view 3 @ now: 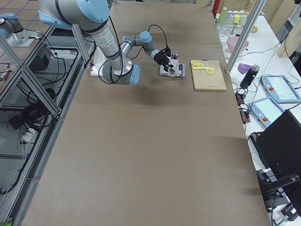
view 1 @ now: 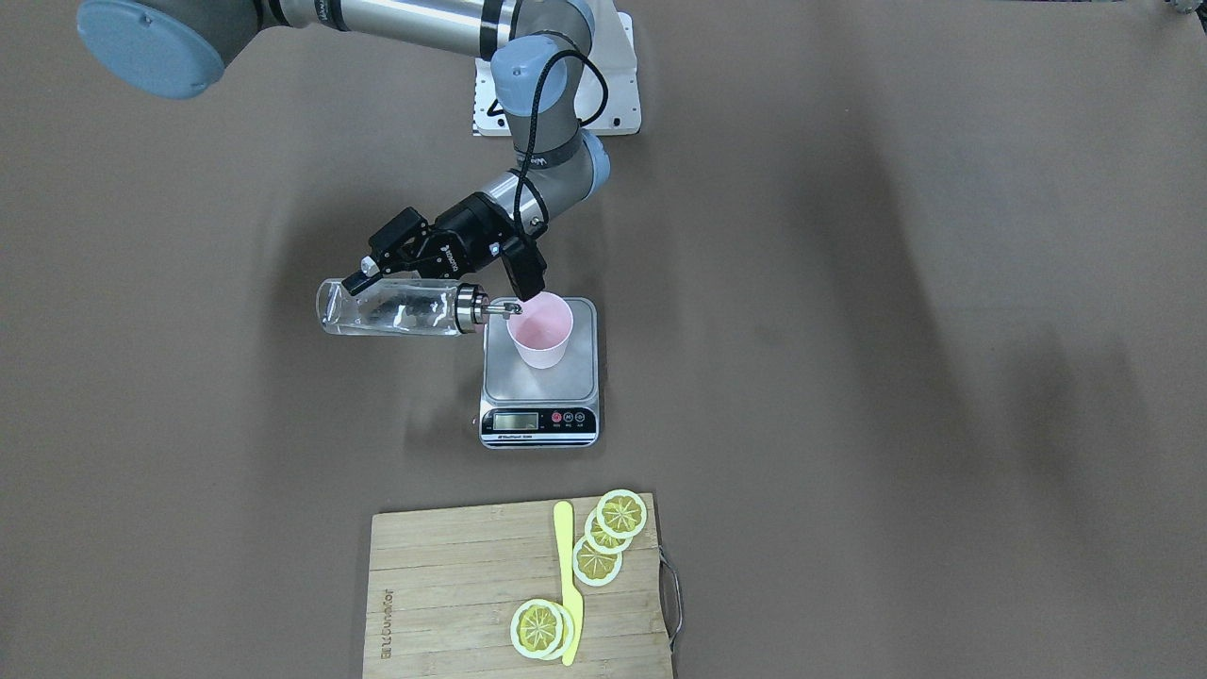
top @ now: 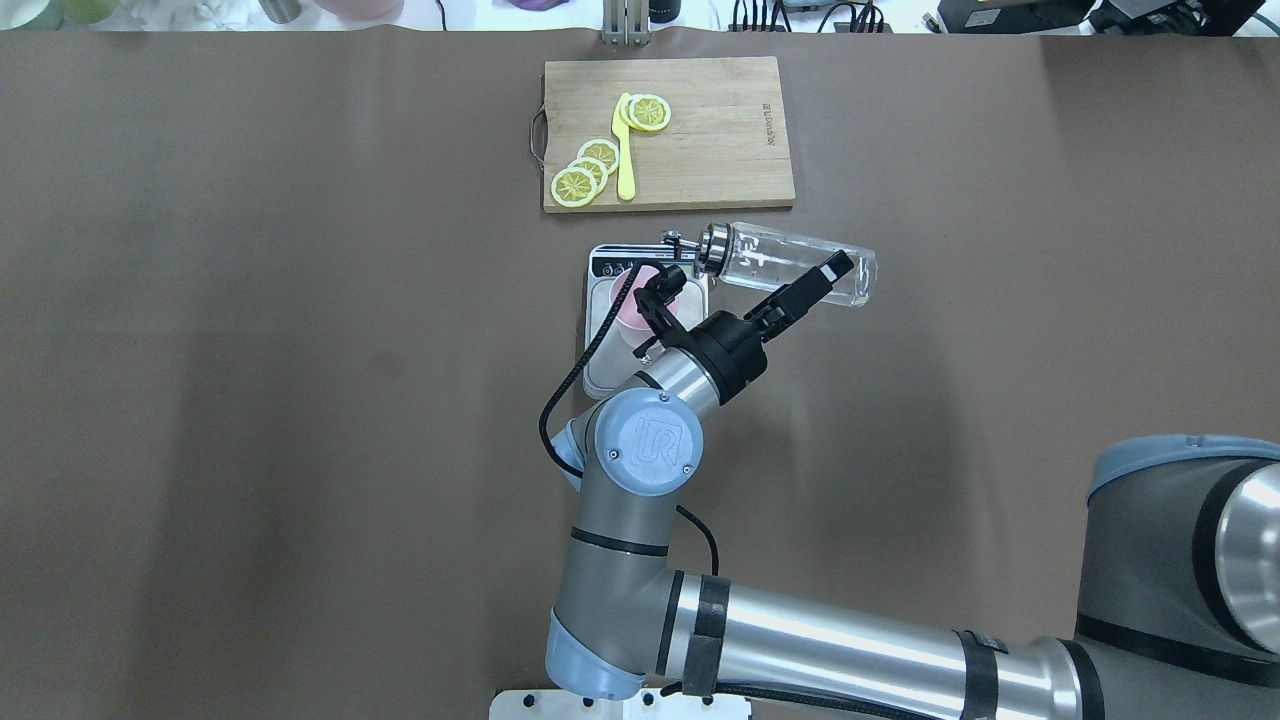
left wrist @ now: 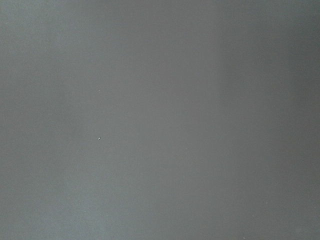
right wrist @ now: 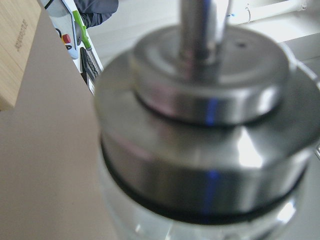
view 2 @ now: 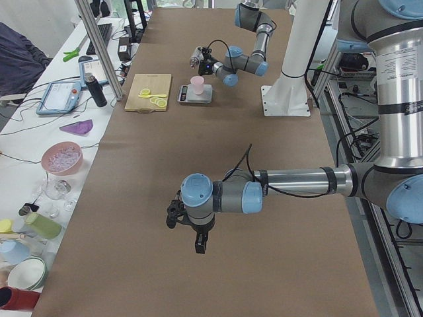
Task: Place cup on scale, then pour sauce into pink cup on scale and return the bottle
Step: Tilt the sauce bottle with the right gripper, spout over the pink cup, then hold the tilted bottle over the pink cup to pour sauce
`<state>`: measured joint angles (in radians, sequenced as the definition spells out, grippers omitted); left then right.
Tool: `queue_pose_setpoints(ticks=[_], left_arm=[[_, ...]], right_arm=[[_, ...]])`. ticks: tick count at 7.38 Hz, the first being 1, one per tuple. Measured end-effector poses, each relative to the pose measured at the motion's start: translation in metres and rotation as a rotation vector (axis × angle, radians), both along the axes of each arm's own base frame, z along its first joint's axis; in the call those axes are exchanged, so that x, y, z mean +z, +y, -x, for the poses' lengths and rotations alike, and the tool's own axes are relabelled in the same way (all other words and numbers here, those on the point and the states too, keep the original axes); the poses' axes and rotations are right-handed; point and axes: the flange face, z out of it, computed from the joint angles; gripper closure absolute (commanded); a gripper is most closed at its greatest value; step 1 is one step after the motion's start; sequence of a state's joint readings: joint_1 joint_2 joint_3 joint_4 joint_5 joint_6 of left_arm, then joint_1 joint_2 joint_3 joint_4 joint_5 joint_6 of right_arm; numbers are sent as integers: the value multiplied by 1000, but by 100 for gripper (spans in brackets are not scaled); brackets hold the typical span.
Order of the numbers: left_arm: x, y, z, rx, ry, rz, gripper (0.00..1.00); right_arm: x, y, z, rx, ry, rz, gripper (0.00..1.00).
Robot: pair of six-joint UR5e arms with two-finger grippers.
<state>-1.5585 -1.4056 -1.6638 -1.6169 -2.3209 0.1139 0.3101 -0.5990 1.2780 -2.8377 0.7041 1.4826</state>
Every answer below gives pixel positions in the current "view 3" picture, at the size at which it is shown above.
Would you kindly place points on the yellow plastic knife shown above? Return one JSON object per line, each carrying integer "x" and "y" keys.
{"x": 203, "y": 68}

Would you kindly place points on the glass sauce bottle metal spout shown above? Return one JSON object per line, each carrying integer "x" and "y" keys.
{"x": 174, "y": 59}

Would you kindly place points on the aluminium frame post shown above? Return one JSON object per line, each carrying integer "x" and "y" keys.
{"x": 257, "y": 8}

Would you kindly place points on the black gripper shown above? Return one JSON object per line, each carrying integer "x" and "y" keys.
{"x": 160, "y": 58}

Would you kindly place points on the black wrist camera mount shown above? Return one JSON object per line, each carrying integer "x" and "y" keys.
{"x": 166, "y": 51}

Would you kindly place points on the upper teach pendant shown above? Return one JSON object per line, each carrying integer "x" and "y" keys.
{"x": 280, "y": 89}

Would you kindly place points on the lemon slice top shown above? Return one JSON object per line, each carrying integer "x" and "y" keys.
{"x": 193, "y": 62}

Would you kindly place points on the black power strip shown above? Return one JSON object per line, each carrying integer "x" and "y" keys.
{"x": 243, "y": 108}

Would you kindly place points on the teach pendant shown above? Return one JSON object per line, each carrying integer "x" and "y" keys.
{"x": 266, "y": 110}
{"x": 280, "y": 89}

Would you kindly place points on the black monitor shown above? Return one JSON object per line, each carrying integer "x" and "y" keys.
{"x": 279, "y": 148}

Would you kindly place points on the black water bottle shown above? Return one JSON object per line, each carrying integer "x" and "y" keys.
{"x": 249, "y": 77}

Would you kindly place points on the lower teach pendant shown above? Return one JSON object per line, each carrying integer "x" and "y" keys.
{"x": 266, "y": 110}

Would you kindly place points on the white pedestal column base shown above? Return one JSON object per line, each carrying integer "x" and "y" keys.
{"x": 98, "y": 59}

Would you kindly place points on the bamboo cutting board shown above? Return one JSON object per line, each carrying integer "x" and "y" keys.
{"x": 208, "y": 82}

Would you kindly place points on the silver kitchen scale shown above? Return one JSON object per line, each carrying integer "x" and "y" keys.
{"x": 180, "y": 72}

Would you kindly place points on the lemon slice front pair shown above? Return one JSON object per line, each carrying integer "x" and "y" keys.
{"x": 209, "y": 70}

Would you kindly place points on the pink bowl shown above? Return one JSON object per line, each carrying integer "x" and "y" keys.
{"x": 232, "y": 42}

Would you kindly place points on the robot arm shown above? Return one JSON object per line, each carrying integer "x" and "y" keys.
{"x": 92, "y": 17}
{"x": 12, "y": 30}

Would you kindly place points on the green bottle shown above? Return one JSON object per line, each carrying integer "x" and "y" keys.
{"x": 222, "y": 16}

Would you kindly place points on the yellow cup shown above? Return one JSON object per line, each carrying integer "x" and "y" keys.
{"x": 236, "y": 19}

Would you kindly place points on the purple cloth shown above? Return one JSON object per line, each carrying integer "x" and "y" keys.
{"x": 243, "y": 68}

